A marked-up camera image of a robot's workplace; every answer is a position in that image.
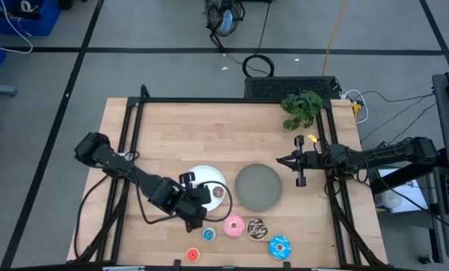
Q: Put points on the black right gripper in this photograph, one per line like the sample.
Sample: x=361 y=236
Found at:
x=300 y=177

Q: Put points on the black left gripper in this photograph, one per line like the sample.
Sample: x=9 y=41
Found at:
x=192 y=214

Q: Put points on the small chocolate toy donut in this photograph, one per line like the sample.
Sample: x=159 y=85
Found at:
x=218 y=192

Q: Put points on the large pink iced toy donut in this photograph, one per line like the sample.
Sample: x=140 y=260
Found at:
x=228 y=226

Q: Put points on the small blue sprinkled toy donut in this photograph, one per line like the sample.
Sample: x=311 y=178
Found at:
x=209 y=234

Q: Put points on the large chocolate iced toy donut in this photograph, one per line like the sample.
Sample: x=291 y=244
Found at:
x=251 y=229

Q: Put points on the small red toy donut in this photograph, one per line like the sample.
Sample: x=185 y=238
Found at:
x=193 y=255

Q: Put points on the large blue iced toy donut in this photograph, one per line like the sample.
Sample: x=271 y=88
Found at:
x=273 y=248

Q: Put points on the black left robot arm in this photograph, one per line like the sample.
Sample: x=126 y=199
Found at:
x=134 y=175

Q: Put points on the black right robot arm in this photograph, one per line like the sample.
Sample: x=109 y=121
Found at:
x=382 y=154

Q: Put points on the white round plate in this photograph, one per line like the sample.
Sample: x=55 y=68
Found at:
x=205 y=175

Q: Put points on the small yellow tag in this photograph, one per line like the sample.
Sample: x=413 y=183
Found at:
x=312 y=138

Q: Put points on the olive green round plate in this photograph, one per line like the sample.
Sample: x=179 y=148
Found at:
x=258 y=187

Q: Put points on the green potted plant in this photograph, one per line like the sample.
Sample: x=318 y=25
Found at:
x=301 y=109

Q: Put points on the black computer case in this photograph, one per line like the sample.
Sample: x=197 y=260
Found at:
x=292 y=87

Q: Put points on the white paper sheet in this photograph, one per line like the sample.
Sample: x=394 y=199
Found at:
x=409 y=188

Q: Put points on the black floor fan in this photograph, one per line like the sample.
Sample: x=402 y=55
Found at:
x=224 y=17

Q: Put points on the black aluminium table frame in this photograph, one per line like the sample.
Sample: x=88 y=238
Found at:
x=228 y=100

